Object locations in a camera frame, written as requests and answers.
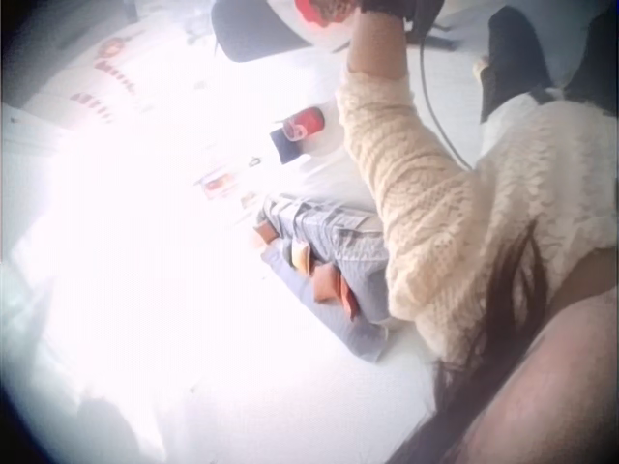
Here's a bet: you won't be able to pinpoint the blue striped cloth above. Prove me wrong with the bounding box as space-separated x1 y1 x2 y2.
253 192 397 363

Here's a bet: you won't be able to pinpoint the orange fabric piece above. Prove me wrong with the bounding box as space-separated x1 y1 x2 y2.
311 263 340 304
254 219 280 244
338 284 363 321
289 243 314 273

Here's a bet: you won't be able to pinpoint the person's legs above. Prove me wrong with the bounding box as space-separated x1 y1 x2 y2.
472 0 619 125

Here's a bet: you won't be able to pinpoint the black wrist band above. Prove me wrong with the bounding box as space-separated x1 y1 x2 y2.
360 0 423 20

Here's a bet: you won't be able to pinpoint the black cable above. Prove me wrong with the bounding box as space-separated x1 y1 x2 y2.
405 9 474 171

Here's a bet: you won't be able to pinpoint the white cloth red print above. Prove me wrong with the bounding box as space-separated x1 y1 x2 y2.
67 36 152 128

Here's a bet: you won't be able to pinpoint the person's left hand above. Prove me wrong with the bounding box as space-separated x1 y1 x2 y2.
309 0 369 26

